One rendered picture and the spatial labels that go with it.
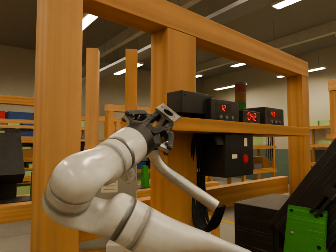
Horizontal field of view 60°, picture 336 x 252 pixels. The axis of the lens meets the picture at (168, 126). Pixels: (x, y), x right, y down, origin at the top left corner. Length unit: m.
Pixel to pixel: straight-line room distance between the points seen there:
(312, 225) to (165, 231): 0.61
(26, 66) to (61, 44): 10.13
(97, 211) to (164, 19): 0.71
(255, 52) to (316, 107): 9.64
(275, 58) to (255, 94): 10.81
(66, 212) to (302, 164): 1.50
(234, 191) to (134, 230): 0.97
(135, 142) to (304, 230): 0.63
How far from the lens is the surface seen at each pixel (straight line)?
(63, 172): 0.43
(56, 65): 0.77
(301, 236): 1.00
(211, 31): 1.18
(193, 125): 0.85
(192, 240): 0.47
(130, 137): 0.54
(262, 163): 7.63
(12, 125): 9.86
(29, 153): 7.55
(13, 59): 10.89
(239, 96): 1.33
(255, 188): 1.52
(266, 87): 12.12
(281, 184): 1.75
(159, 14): 1.01
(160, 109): 0.68
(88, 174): 0.43
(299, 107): 1.80
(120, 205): 0.44
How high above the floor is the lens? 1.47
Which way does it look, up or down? 3 degrees up
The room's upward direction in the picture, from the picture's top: straight up
